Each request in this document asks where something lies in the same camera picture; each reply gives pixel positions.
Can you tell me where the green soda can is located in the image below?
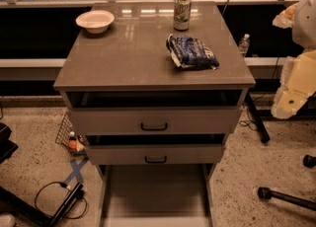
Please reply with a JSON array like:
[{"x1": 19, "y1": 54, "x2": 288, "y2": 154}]
[{"x1": 174, "y1": 0, "x2": 192, "y2": 31}]

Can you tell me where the middle drawer with handle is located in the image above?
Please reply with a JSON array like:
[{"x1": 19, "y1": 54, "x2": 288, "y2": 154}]
[{"x1": 85, "y1": 144, "x2": 223, "y2": 165}]

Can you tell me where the wire basket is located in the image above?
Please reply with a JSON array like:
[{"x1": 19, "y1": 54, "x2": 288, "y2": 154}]
[{"x1": 55, "y1": 113, "x2": 85, "y2": 156}]

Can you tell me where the clear water bottle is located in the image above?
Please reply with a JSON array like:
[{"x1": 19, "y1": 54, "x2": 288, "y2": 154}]
[{"x1": 238, "y1": 34, "x2": 250, "y2": 57}]

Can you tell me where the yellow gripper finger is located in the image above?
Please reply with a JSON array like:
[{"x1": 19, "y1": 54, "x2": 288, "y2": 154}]
[
  {"x1": 273, "y1": 3, "x2": 297, "y2": 29},
  {"x1": 271, "y1": 50, "x2": 316, "y2": 119}
]

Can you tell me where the black stand leg left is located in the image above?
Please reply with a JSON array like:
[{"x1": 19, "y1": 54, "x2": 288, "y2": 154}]
[{"x1": 0, "y1": 183, "x2": 83, "y2": 227}]

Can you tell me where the black table leg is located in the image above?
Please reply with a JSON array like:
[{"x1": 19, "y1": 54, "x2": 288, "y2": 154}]
[{"x1": 245, "y1": 93, "x2": 270, "y2": 143}]

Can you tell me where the black caster foot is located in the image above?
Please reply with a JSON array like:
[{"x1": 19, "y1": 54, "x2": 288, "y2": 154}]
[{"x1": 303, "y1": 155, "x2": 316, "y2": 168}]

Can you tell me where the top drawer with handle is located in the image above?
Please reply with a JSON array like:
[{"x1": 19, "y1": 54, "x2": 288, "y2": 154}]
[{"x1": 67, "y1": 108, "x2": 241, "y2": 135}]

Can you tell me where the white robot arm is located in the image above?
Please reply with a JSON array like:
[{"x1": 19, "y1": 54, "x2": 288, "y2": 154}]
[{"x1": 271, "y1": 0, "x2": 316, "y2": 119}]

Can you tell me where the open bottom drawer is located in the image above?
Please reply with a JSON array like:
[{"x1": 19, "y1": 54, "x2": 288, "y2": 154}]
[{"x1": 98, "y1": 164, "x2": 214, "y2": 227}]

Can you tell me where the blue chip bag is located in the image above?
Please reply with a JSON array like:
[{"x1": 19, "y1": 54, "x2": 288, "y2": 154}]
[{"x1": 166, "y1": 35, "x2": 219, "y2": 70}]

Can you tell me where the black tripod leg right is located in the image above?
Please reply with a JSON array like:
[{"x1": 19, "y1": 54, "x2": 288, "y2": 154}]
[{"x1": 257, "y1": 187, "x2": 316, "y2": 211}]

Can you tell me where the white paper bowl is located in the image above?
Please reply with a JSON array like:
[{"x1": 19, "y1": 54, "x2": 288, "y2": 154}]
[{"x1": 76, "y1": 10, "x2": 115, "y2": 35}]

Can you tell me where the drawer with handle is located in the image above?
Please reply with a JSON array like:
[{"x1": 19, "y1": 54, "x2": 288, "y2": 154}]
[
  {"x1": 85, "y1": 144, "x2": 223, "y2": 165},
  {"x1": 67, "y1": 108, "x2": 241, "y2": 135}
]

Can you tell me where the orange bottle in basket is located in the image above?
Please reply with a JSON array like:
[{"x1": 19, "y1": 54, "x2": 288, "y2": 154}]
[{"x1": 68, "y1": 131, "x2": 77, "y2": 152}]

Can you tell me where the blue tape cross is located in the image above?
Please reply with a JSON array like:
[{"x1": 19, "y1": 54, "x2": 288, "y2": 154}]
[{"x1": 64, "y1": 158, "x2": 88, "y2": 185}]

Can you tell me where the grey drawer cabinet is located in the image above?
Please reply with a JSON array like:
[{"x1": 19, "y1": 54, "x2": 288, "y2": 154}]
[{"x1": 54, "y1": 2, "x2": 254, "y2": 227}]

